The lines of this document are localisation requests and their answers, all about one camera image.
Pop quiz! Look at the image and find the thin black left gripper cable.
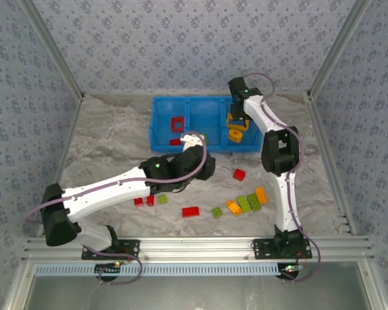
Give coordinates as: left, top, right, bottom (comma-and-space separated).
171, 179, 197, 194

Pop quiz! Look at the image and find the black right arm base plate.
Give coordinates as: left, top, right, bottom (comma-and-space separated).
252, 238, 313, 261

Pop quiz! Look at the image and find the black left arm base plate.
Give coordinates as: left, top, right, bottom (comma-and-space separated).
81, 239, 140, 261

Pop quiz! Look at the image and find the short aluminium frame leg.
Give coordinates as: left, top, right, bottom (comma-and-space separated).
358, 261, 388, 310
1, 261, 36, 310

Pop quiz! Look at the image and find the small LED circuit board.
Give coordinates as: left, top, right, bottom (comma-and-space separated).
275, 263, 303, 280
94, 262, 122, 275

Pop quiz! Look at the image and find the aluminium mounting rail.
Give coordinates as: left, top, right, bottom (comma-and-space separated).
21, 236, 375, 262

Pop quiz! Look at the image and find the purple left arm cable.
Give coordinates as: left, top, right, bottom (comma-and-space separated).
25, 130, 210, 285

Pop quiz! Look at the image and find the light blue slotted cable duct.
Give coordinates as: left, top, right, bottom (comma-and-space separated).
34, 262, 279, 278

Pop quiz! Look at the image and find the blue three-compartment plastic bin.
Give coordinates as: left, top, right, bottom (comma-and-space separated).
149, 96, 263, 153

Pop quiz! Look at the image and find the red lego window frame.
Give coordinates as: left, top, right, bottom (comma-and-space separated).
170, 116, 186, 132

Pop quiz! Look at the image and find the orange lego brick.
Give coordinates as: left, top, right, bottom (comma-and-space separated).
254, 187, 269, 204
225, 199, 243, 216

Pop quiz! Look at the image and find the orange lego window frame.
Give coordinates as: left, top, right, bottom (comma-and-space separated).
226, 112, 250, 132

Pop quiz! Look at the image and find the aluminium frame post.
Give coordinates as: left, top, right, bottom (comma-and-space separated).
19, 0, 85, 101
307, 0, 373, 99

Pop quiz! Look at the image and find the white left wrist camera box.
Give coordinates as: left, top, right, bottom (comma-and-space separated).
180, 132, 203, 149

